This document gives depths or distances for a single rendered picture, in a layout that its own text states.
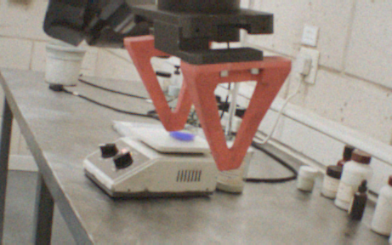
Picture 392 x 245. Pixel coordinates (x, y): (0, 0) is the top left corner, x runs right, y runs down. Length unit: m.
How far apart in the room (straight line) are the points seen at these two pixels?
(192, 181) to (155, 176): 0.07
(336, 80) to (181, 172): 0.58
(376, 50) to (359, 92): 0.11
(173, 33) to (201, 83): 0.04
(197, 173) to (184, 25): 0.68
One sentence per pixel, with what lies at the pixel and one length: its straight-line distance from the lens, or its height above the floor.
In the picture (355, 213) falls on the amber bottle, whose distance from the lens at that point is 1.11.
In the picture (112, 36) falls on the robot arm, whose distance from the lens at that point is 0.92.
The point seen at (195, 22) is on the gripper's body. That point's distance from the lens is 0.36.
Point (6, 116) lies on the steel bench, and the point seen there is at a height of 0.59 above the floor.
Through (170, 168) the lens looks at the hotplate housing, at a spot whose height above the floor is 0.80.
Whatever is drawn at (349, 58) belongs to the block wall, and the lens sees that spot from 1.44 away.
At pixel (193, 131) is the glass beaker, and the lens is 1.03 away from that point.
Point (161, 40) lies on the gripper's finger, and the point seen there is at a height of 1.04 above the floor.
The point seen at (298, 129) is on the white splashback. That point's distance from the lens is 1.50.
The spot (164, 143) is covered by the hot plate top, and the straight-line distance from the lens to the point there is 1.01.
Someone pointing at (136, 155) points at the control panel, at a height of 0.81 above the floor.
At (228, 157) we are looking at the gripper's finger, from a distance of 0.39.
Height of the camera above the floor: 1.07
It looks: 11 degrees down
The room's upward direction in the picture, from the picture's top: 10 degrees clockwise
